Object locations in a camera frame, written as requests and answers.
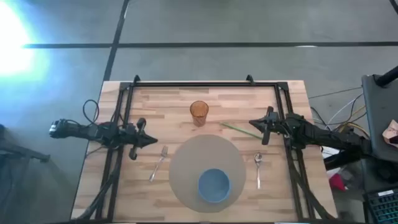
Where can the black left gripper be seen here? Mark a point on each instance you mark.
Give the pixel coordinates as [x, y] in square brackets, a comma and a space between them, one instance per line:
[136, 137]

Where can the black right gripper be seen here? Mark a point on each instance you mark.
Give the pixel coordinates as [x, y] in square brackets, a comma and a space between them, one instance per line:
[273, 126]

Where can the green plastic straw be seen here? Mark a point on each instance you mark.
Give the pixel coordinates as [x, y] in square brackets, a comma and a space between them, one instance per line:
[239, 130]

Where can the silver metal fork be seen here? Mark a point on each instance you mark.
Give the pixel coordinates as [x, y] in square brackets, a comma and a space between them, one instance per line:
[158, 163]

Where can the silver metal spoon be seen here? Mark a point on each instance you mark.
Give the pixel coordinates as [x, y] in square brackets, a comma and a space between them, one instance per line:
[258, 157]

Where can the orange translucent plastic cup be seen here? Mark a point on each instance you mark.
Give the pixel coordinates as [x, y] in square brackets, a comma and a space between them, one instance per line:
[199, 113]

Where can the blue bowl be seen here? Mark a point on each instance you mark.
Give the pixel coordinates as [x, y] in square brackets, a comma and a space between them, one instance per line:
[214, 186]

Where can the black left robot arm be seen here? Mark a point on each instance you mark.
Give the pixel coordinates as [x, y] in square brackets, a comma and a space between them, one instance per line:
[90, 132]

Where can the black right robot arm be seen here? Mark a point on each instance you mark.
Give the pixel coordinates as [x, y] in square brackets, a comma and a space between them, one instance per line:
[326, 135]

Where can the grey round plate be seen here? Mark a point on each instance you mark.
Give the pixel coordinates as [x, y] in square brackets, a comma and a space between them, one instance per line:
[186, 174]

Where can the white box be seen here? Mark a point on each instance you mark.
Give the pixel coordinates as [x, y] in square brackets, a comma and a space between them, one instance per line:
[331, 152]

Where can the red object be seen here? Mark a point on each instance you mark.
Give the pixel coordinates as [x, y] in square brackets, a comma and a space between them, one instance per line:
[337, 183]

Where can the grey cart top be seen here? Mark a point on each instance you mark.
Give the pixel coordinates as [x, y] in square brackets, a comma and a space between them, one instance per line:
[381, 109]

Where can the black tripod stand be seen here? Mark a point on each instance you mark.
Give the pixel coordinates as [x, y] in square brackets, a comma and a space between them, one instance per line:
[25, 154]

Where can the crumpled brown paper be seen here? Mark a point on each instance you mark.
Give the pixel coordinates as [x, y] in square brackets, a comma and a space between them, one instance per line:
[390, 132]

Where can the black pole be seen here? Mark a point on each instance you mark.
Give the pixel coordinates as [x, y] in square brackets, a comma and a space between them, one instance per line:
[387, 77]

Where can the black crate with blue contents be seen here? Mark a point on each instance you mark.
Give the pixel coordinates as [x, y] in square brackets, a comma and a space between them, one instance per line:
[382, 207]

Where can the black frame clamp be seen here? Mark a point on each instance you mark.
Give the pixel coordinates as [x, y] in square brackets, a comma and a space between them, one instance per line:
[250, 80]
[136, 79]

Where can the black aluminium table frame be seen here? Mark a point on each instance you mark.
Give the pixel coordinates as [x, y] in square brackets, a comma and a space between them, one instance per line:
[202, 84]

